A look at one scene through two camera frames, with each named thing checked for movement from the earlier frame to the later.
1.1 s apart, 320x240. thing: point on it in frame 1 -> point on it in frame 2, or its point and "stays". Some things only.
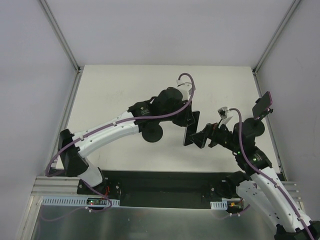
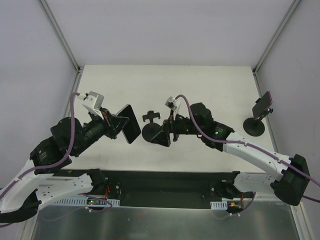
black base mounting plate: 154,188 stays
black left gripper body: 187,117 -> 108,124
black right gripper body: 208,136 -> 171,128
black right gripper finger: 199,138 -> 163,137
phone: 265,102 stays
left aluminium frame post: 63,43 stays
